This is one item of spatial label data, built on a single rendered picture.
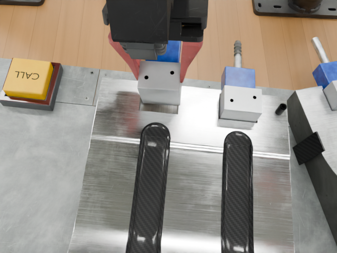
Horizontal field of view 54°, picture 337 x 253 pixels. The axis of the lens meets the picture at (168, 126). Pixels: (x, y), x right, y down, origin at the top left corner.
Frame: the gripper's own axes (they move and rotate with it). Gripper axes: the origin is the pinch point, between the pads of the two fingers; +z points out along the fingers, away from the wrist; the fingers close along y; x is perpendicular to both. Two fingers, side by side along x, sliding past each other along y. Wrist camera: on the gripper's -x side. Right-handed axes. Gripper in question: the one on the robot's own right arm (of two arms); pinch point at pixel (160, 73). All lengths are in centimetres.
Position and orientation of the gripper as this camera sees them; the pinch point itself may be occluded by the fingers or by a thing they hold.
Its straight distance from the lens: 40.5
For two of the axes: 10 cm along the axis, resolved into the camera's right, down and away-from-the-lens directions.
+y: 9.9, 0.7, -0.8
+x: 1.1, -7.1, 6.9
